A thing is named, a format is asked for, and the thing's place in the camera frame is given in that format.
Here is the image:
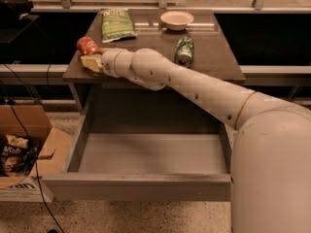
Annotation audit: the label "black cable on floor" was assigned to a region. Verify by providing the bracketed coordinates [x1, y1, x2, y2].
[0, 63, 67, 233]

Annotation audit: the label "green soda can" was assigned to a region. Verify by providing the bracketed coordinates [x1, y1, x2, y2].
[174, 37, 194, 68]

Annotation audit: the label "black bag on shelf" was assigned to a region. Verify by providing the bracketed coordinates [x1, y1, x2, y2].
[0, 0, 33, 20]

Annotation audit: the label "open grey top drawer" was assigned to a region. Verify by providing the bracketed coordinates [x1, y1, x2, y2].
[44, 86, 231, 202]

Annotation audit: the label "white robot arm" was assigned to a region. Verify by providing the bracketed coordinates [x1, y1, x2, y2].
[81, 49, 311, 233]

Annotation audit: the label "red coke can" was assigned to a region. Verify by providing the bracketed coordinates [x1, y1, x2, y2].
[77, 37, 102, 55]

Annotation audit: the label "green chip bag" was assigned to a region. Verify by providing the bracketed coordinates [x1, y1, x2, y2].
[101, 9, 137, 43]

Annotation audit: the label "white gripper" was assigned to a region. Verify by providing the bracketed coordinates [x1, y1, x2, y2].
[81, 49, 121, 78]

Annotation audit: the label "grey cabinet with glossy top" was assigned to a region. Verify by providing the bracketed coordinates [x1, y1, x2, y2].
[62, 9, 246, 134]

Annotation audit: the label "snack bags in box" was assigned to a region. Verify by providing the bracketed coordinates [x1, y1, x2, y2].
[0, 134, 39, 177]

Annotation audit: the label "brown cardboard box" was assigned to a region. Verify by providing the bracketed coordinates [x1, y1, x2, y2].
[0, 105, 72, 202]

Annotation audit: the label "white paper bowl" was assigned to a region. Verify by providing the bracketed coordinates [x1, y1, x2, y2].
[160, 11, 194, 31]

